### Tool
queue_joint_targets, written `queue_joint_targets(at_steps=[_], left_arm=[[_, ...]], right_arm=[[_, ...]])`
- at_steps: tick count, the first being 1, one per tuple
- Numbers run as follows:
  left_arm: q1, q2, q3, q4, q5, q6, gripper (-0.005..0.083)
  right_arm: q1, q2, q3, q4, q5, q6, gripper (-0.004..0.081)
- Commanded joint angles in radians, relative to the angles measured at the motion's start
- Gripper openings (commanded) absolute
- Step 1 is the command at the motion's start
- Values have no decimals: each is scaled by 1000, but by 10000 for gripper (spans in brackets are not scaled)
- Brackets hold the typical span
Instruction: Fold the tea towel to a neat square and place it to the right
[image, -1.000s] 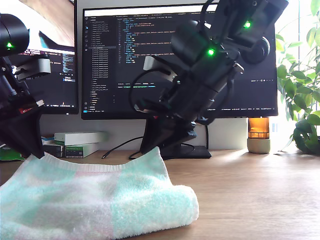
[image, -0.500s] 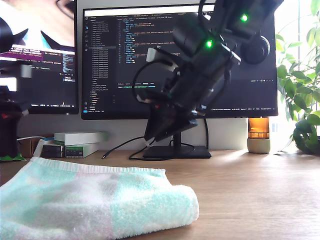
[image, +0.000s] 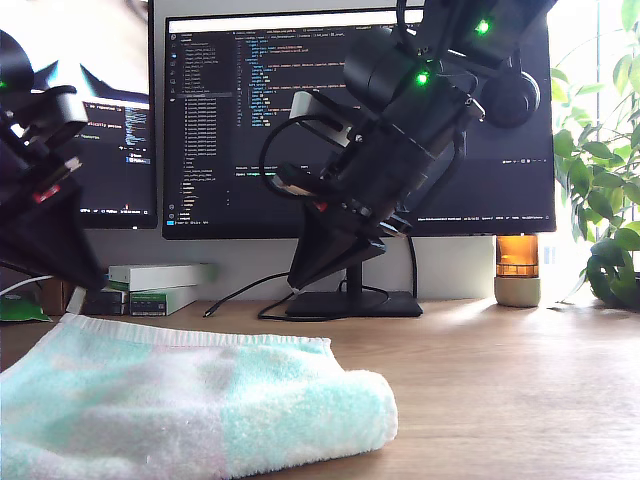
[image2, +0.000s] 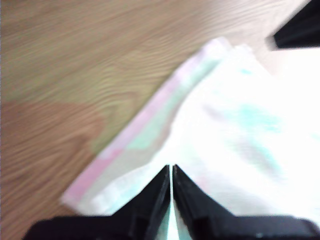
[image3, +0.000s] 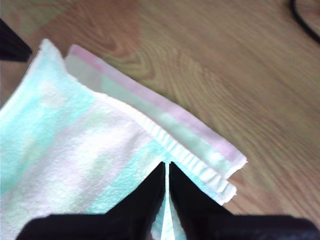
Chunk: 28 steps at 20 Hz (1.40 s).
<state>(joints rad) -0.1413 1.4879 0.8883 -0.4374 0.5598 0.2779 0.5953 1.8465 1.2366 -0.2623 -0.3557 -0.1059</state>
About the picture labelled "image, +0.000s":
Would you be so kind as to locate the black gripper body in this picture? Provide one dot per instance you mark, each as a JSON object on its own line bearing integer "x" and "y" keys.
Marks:
{"x": 380, "y": 190}

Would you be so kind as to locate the long white box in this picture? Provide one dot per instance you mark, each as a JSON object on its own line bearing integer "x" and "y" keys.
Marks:
{"x": 160, "y": 276}

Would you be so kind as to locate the white box green label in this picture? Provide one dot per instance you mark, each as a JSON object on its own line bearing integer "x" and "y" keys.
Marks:
{"x": 150, "y": 302}

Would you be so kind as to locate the amber glass jar pale base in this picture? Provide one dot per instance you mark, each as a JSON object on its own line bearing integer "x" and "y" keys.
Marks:
{"x": 517, "y": 265}

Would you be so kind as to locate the black monitor showing code editor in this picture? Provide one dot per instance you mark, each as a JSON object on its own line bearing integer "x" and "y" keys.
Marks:
{"x": 225, "y": 210}

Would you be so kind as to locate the small dark box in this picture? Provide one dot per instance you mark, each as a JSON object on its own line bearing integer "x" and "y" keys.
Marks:
{"x": 107, "y": 303}

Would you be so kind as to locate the black monitor stand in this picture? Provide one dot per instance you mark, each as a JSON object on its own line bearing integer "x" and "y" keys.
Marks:
{"x": 355, "y": 305}

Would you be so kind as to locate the black monitor showing terminal windows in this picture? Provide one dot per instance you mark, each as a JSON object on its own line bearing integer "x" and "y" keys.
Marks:
{"x": 125, "y": 75}

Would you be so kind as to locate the small white cardboard box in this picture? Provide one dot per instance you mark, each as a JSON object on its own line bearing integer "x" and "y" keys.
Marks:
{"x": 75, "y": 302}

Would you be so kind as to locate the green leafy houseplant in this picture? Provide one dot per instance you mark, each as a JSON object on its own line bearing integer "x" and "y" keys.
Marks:
{"x": 605, "y": 270}

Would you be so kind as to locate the black over-ear headphones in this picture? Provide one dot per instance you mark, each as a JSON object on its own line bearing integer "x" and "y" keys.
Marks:
{"x": 520, "y": 100}

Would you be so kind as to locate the brown cardboard box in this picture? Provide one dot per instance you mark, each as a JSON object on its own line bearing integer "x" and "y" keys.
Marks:
{"x": 52, "y": 300}

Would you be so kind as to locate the green plastic packet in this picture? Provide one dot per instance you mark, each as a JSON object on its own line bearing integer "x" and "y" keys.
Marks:
{"x": 20, "y": 310}

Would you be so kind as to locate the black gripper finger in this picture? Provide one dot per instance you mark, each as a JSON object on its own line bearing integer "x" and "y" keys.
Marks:
{"x": 315, "y": 245}
{"x": 45, "y": 240}
{"x": 360, "y": 252}

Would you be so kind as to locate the mint and pink tea towel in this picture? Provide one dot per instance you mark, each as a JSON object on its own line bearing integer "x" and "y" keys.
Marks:
{"x": 200, "y": 410}

